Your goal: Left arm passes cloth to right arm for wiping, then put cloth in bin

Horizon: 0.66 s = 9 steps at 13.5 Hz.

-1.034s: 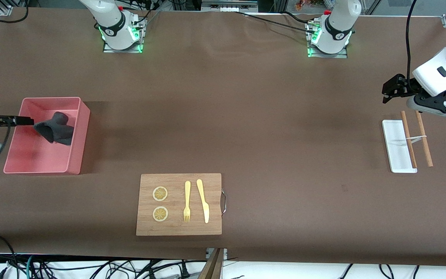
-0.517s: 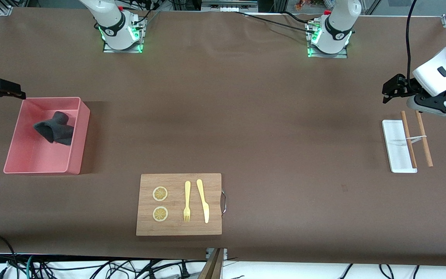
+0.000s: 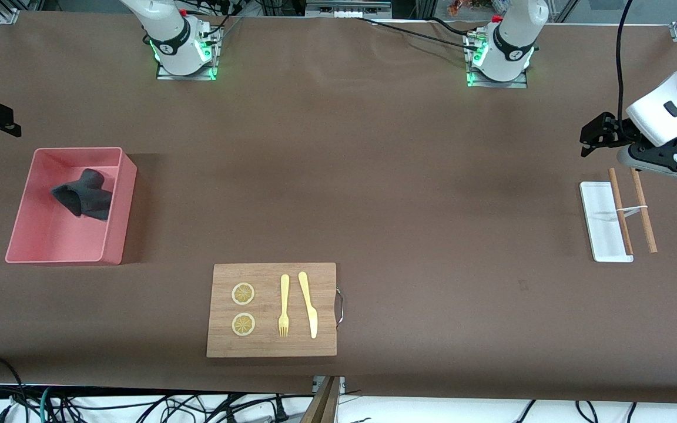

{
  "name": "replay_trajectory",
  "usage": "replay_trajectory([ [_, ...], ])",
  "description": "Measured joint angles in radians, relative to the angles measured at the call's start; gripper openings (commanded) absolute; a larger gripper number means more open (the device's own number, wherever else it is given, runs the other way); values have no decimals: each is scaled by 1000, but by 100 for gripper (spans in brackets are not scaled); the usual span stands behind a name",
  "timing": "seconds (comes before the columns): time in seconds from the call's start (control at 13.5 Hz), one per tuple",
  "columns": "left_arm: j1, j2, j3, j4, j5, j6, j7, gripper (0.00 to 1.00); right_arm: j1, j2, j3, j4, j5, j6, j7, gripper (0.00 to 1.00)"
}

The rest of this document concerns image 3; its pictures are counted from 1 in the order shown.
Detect pink plastic bin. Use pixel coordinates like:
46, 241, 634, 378
5, 147, 138, 266

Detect white rectangular tray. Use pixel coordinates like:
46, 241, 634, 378
579, 181, 634, 263

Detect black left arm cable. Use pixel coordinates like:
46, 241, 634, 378
615, 0, 634, 121

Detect yellow plastic knife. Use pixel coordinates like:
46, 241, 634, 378
298, 271, 319, 340

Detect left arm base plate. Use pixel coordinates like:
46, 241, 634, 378
467, 32, 528, 89

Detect long black table cable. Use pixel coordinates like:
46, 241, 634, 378
350, 16, 483, 52

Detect wooden plank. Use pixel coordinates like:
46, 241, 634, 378
301, 376, 340, 423

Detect short black table cable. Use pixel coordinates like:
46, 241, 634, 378
430, 16, 480, 36

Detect metal bracket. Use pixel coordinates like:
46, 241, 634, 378
312, 376, 346, 393

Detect grey cloth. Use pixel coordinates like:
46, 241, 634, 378
51, 169, 113, 221

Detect wooden cutting board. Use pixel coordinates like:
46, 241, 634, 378
206, 263, 338, 358

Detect yellow plastic fork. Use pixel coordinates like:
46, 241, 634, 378
278, 274, 290, 338

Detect grey device box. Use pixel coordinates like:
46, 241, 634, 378
305, 0, 393, 18

